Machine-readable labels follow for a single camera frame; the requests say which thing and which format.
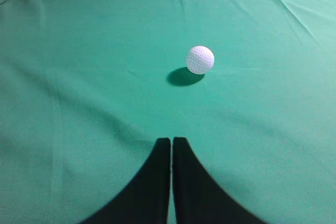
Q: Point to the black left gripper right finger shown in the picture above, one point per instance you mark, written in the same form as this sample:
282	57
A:
198	198

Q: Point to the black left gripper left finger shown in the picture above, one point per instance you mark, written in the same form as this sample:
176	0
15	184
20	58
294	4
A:
145	199

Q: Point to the white dimpled golf ball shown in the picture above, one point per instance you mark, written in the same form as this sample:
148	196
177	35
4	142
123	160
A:
200	60

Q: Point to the green cloth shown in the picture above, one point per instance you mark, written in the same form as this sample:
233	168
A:
87	86

